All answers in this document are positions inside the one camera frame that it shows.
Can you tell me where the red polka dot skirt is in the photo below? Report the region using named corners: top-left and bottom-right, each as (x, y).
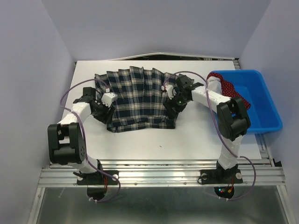
top-left (206, 72), bottom-right (251, 110)

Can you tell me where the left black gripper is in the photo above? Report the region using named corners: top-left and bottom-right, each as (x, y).
top-left (92, 98), bottom-right (115, 125)

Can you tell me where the blue plastic bin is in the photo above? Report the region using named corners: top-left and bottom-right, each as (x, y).
top-left (212, 70), bottom-right (283, 134)

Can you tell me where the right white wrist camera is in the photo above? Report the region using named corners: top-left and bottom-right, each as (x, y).
top-left (161, 85), bottom-right (177, 99)

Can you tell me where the aluminium rail frame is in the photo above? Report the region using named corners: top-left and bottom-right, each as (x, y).
top-left (28, 135), bottom-right (296, 224)

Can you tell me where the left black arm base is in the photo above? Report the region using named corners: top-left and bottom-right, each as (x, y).
top-left (73, 170), bottom-right (119, 203)

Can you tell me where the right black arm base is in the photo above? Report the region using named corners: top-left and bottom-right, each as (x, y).
top-left (197, 169), bottom-right (243, 200)

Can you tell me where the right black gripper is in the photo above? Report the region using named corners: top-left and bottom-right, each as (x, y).
top-left (163, 91), bottom-right (190, 119)

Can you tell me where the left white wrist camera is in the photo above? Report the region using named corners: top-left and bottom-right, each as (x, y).
top-left (101, 92), bottom-right (117, 108)

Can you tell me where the navy plaid pleated skirt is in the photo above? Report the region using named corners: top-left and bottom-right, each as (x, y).
top-left (94, 66), bottom-right (176, 133)

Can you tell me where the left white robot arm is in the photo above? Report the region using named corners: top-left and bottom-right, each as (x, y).
top-left (47, 87), bottom-right (117, 185)

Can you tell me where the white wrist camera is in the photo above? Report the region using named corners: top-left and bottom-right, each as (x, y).
top-left (101, 92), bottom-right (117, 108)
top-left (161, 85), bottom-right (177, 99)

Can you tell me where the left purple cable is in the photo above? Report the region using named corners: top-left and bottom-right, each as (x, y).
top-left (60, 78), bottom-right (121, 203)

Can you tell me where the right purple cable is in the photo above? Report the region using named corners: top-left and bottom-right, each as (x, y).
top-left (163, 71), bottom-right (257, 202)

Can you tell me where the purple cable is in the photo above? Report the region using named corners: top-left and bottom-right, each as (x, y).
top-left (163, 71), bottom-right (257, 202)
top-left (60, 78), bottom-right (121, 203)

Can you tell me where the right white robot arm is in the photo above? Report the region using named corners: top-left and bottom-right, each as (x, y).
top-left (161, 75), bottom-right (251, 182)

